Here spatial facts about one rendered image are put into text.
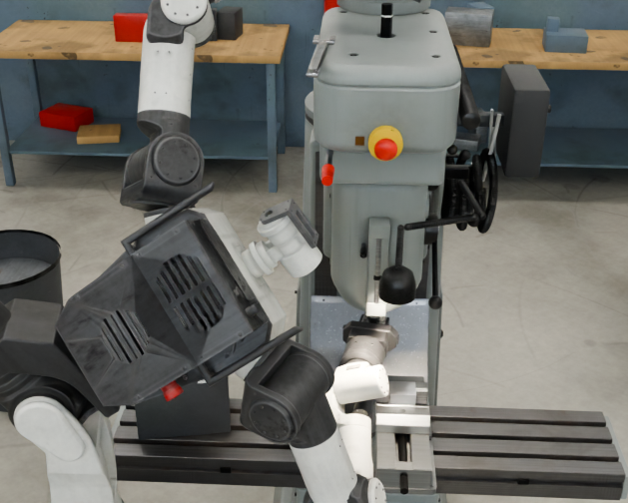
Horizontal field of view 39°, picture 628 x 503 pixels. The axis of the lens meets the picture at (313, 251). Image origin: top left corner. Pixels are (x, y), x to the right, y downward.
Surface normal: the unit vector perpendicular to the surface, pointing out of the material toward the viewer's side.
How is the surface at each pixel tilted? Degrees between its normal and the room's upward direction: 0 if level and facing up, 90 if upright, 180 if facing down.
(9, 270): 0
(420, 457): 0
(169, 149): 61
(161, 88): 55
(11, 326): 13
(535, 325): 0
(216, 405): 90
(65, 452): 90
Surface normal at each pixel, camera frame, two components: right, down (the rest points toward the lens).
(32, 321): 0.22, -0.87
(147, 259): -0.14, 0.06
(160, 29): 0.00, -0.11
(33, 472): 0.00, -0.88
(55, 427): 0.14, 0.47
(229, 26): -0.21, 0.46
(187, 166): 0.46, -0.07
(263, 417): -0.45, 0.47
